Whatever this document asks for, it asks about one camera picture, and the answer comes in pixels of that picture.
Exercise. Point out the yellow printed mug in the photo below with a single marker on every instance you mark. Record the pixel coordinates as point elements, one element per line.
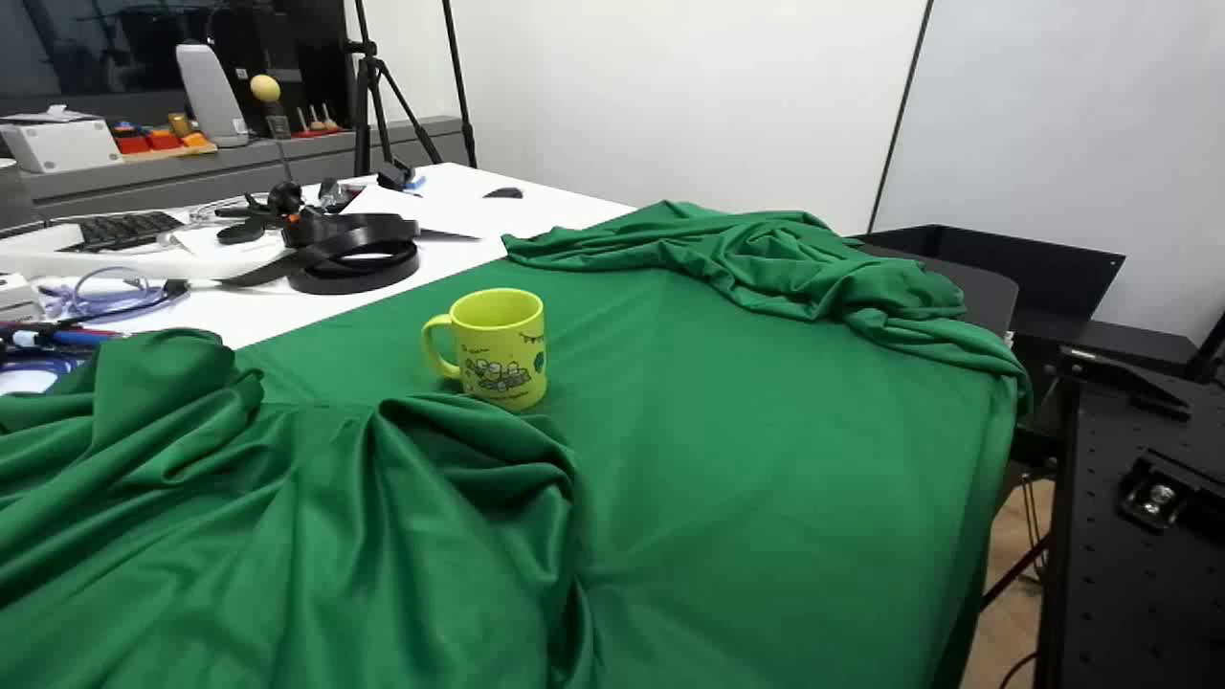
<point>504,334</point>

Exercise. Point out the black computer mouse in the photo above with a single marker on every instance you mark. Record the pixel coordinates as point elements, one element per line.
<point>504,192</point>

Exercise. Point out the green cloth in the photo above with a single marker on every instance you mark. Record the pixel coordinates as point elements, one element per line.
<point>768,485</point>

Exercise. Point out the black light stand pole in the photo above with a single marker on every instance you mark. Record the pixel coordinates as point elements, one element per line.
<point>461,90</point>

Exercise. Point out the black tripod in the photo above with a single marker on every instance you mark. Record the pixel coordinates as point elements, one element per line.
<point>360,90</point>

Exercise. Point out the black desk stand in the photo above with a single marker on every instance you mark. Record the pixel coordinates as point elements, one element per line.
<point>282,196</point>

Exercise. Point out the black chair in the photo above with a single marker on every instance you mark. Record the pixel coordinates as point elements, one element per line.
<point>1019,272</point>

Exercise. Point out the yellow ball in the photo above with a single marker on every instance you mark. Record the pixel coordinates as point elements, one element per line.
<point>266,90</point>

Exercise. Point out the white table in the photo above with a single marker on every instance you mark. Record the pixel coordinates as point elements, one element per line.
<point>194,169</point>

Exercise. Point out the orange red desk items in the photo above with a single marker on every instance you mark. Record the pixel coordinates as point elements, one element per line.
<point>160,138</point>

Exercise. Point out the black keyboard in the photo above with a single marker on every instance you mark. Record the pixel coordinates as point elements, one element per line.
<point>129,232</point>

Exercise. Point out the black perforated breadboard table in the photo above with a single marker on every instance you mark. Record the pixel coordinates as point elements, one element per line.
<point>1124,600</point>

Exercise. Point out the white box device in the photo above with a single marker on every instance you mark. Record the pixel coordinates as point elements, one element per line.
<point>59,142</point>

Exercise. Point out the dark glass window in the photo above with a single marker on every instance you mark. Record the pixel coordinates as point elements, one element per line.
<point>101,45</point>

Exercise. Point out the thin black wall pole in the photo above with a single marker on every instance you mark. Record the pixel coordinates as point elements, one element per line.
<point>900,115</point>

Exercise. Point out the black clamp mount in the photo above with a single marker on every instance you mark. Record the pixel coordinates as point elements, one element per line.
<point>1167,501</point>

